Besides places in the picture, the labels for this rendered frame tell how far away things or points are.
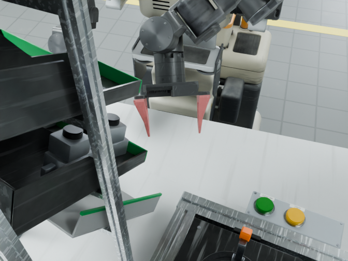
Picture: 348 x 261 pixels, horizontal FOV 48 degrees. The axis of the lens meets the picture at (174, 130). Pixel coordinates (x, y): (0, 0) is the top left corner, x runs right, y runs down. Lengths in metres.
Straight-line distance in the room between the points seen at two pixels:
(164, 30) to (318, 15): 2.97
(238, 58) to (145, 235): 0.84
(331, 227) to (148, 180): 0.47
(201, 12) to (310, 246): 0.54
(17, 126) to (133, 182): 0.68
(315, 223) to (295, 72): 2.04
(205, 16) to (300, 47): 2.45
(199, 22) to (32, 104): 0.38
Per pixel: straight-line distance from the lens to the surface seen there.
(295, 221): 0.91
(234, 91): 1.49
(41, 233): 1.04
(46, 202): 0.52
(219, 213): 0.91
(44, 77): 0.42
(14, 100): 0.41
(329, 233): 0.94
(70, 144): 0.58
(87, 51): 0.41
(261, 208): 0.91
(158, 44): 0.65
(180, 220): 0.90
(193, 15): 0.72
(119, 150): 0.68
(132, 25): 3.25
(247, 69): 1.57
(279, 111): 2.56
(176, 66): 0.72
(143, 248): 0.97
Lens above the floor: 1.73
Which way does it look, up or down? 48 degrees down
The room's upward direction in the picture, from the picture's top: straight up
